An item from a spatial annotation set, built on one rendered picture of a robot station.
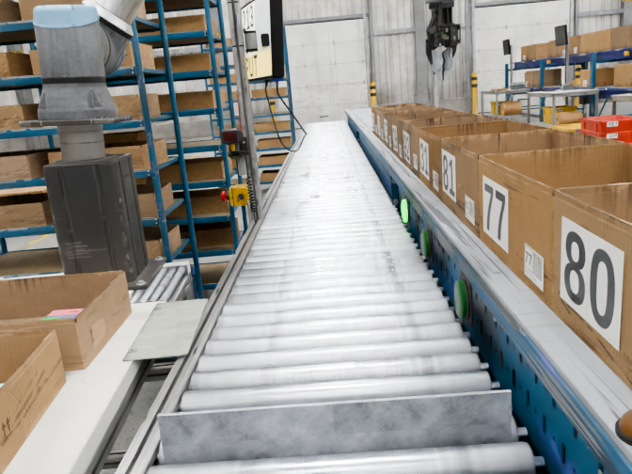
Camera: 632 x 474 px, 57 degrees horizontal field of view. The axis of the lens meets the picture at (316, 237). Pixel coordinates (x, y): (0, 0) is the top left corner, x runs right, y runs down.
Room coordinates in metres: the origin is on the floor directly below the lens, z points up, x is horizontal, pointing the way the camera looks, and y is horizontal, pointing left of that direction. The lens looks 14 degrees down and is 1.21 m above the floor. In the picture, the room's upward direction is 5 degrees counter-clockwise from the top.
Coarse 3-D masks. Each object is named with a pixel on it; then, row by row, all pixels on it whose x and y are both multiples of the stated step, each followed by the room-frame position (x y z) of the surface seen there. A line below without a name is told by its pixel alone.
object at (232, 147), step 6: (222, 132) 2.05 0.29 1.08; (228, 132) 2.05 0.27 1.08; (234, 132) 2.05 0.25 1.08; (240, 132) 2.10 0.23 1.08; (222, 138) 2.05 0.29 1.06; (228, 138) 2.05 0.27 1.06; (234, 138) 2.05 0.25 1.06; (240, 138) 2.08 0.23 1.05; (228, 144) 2.09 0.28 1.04; (234, 144) 2.11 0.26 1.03; (234, 150) 2.10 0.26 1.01; (234, 156) 2.11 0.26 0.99; (240, 156) 2.12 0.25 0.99
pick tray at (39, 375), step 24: (0, 336) 0.93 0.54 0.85; (24, 336) 0.93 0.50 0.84; (48, 336) 0.90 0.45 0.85; (0, 360) 0.93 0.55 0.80; (24, 360) 0.93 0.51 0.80; (48, 360) 0.88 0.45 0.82; (24, 384) 0.79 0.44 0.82; (48, 384) 0.86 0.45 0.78; (0, 408) 0.71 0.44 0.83; (24, 408) 0.77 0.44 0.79; (0, 432) 0.70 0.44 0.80; (24, 432) 0.76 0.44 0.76; (0, 456) 0.69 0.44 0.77
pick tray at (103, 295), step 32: (0, 288) 1.26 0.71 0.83; (32, 288) 1.26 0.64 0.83; (64, 288) 1.26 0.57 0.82; (96, 288) 1.25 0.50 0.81; (0, 320) 1.25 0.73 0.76; (32, 320) 1.24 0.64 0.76; (64, 320) 0.98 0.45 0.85; (96, 320) 1.05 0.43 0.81; (64, 352) 0.98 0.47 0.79; (96, 352) 1.03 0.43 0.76
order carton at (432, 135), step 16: (432, 128) 1.92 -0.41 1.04; (448, 128) 1.92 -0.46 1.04; (464, 128) 1.92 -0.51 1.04; (480, 128) 1.92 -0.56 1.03; (496, 128) 1.91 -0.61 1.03; (512, 128) 1.86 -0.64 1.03; (528, 128) 1.71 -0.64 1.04; (544, 128) 1.58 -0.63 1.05; (432, 144) 1.65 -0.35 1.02; (432, 160) 1.66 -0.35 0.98; (432, 176) 1.68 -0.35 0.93
